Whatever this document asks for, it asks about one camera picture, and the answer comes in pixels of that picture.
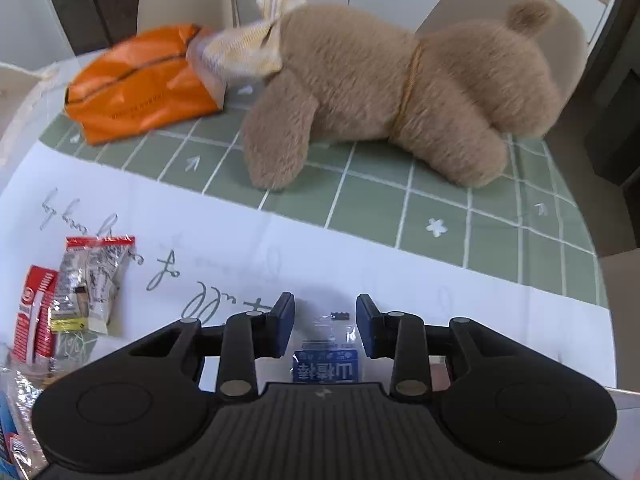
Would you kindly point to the brown plush teddy bear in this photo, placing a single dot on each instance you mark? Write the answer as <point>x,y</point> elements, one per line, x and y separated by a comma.
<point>360,70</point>

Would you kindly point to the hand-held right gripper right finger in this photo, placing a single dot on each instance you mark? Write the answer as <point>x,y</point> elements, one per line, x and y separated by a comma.
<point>366,330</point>

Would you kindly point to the red white snack packet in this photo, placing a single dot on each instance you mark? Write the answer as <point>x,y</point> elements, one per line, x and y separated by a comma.
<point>35,315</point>

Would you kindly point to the dark tall cabinet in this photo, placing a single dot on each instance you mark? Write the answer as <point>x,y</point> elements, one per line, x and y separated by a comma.
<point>85,0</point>

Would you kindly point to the clear grey packet red top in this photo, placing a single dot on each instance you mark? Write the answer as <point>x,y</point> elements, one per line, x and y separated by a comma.
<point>90,280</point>

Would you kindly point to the small black clip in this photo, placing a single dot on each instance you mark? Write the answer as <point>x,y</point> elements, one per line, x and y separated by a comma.
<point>340,316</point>

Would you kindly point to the green checked tablecloth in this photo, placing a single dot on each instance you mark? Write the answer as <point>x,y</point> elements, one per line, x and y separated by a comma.
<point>380,200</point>

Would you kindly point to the clear packet with blue label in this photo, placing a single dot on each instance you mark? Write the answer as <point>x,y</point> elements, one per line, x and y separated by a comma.
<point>325,360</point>

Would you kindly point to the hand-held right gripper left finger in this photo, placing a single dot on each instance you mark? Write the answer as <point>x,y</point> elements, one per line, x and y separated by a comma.
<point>283,327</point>

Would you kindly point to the dark appliance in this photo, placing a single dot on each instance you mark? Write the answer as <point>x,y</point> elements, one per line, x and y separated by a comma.
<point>612,125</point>

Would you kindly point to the orange plastic bag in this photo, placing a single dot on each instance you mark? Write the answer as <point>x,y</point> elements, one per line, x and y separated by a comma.
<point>135,90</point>

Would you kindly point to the striped clear plastic bag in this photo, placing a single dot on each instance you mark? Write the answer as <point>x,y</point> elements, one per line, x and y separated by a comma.
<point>240,50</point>

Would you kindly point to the heap of clear snack packets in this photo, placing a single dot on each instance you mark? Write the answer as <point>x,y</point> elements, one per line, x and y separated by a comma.
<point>17,410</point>

